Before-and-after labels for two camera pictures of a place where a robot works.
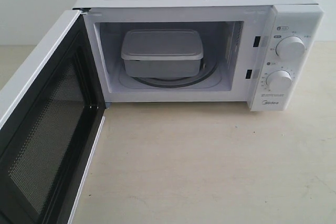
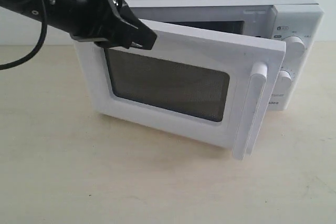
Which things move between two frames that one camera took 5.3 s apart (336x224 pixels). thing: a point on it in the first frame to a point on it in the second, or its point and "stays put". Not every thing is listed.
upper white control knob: x=291 y=48 stays put
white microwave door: x=52 y=115 to x=217 y=87
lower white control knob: x=279 y=81 stays put
